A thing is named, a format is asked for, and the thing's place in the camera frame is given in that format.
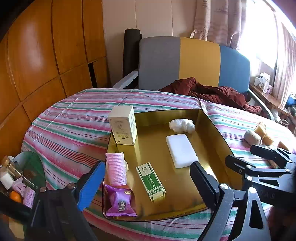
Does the white sock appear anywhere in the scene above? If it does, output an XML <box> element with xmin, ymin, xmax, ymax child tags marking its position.
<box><xmin>244</xmin><ymin>130</ymin><xmax>262</xmax><ymax>146</ymax></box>

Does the yellow sponge block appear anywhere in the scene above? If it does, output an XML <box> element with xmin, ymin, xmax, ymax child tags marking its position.
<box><xmin>262</xmin><ymin>134</ymin><xmax>289</xmax><ymax>151</ymax></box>
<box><xmin>254</xmin><ymin>122</ymin><xmax>267</xmax><ymax>140</ymax></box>

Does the purple snack packet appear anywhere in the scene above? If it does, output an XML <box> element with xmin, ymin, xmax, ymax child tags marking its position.
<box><xmin>104</xmin><ymin>185</ymin><xmax>137</xmax><ymax>217</ymax></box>

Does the pink cotton pad stack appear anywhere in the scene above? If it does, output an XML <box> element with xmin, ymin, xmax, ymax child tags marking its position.
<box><xmin>105</xmin><ymin>152</ymin><xmax>127</xmax><ymax>186</ymax></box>

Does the white soap block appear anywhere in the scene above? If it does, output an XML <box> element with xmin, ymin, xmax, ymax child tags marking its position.
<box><xmin>166</xmin><ymin>133</ymin><xmax>199</xmax><ymax>169</ymax></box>

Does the green white slim box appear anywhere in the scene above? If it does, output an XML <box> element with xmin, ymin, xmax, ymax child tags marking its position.
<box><xmin>136</xmin><ymin>162</ymin><xmax>166</xmax><ymax>202</ymax></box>

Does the cream tall carton box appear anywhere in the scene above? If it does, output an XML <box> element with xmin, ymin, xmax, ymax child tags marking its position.
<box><xmin>108</xmin><ymin>105</ymin><xmax>137</xmax><ymax>145</ymax></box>

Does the pink hair comb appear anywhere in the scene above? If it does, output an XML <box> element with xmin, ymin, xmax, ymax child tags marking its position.
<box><xmin>23</xmin><ymin>186</ymin><xmax>36</xmax><ymax>208</ymax></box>

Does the orange fruit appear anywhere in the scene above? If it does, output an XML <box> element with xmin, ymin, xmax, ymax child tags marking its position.
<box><xmin>10</xmin><ymin>191</ymin><xmax>23</xmax><ymax>203</ymax></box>

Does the glass side table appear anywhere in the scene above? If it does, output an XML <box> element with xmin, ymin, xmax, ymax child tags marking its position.
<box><xmin>1</xmin><ymin>151</ymin><xmax>46</xmax><ymax>223</ymax></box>

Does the wooden desk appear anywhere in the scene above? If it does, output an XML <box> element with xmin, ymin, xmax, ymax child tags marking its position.
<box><xmin>249</xmin><ymin>84</ymin><xmax>295</xmax><ymax>125</ymax></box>

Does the striped bed sheet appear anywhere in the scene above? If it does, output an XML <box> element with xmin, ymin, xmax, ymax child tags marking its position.
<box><xmin>22</xmin><ymin>89</ymin><xmax>295</xmax><ymax>240</ymax></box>

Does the gold tray box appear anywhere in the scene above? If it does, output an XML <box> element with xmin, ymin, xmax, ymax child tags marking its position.
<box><xmin>107</xmin><ymin>109</ymin><xmax>242</xmax><ymax>221</ymax></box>

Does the dark red blanket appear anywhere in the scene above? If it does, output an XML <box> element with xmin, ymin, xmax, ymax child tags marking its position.
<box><xmin>159</xmin><ymin>77</ymin><xmax>262</xmax><ymax>114</ymax></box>

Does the grey yellow blue headboard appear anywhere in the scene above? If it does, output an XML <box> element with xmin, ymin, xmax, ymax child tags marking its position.
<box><xmin>138</xmin><ymin>36</ymin><xmax>250</xmax><ymax>94</ymax></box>

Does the black rolled mat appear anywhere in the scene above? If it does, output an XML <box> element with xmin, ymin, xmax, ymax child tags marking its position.
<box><xmin>122</xmin><ymin>29</ymin><xmax>142</xmax><ymax>77</ymax></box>

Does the patterned curtain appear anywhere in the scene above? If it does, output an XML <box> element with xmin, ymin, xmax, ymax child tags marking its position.
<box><xmin>190</xmin><ymin>0</ymin><xmax>246</xmax><ymax>49</ymax></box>

